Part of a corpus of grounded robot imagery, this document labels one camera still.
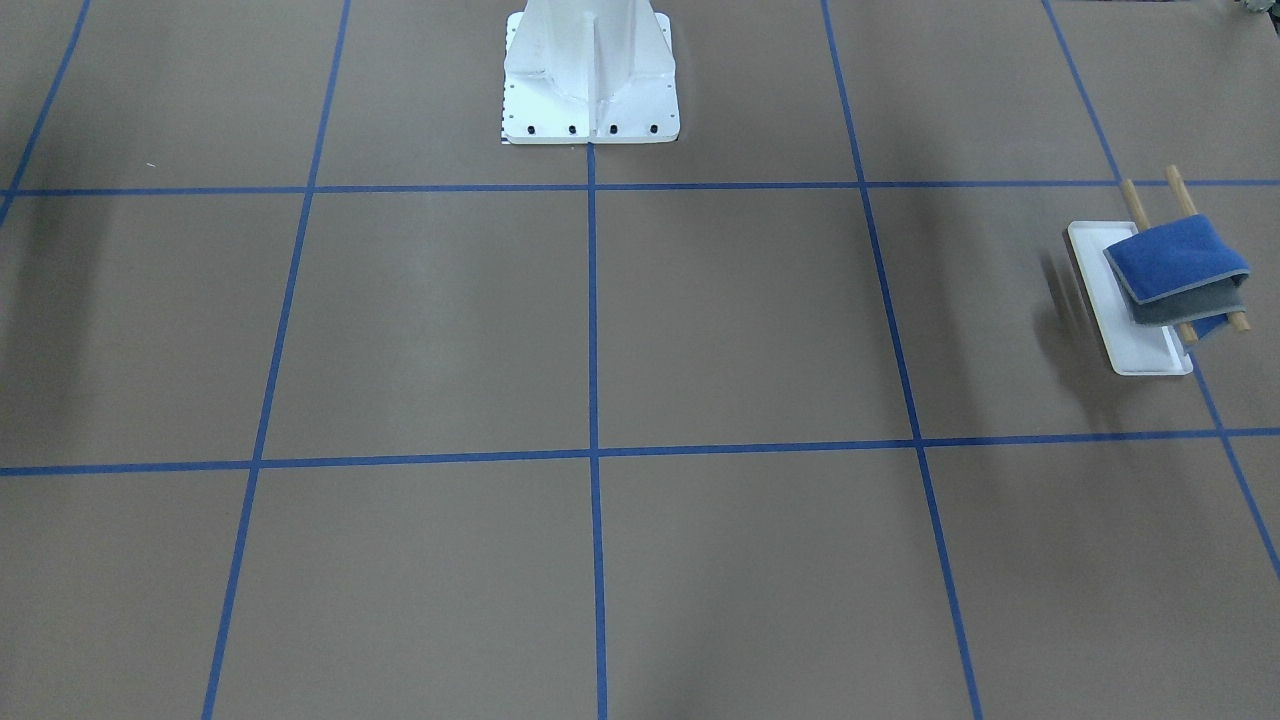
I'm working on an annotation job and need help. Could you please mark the blue microfiber towel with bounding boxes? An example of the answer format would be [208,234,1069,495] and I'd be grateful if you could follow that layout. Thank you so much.
[1103,214,1251,338]

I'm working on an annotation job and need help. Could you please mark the white wooden towel rack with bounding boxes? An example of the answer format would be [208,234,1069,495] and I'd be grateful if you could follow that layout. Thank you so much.
[1065,164,1251,377]

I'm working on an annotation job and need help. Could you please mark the white pedestal column base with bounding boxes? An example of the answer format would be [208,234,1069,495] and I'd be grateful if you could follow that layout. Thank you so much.
[500,1,681,145]

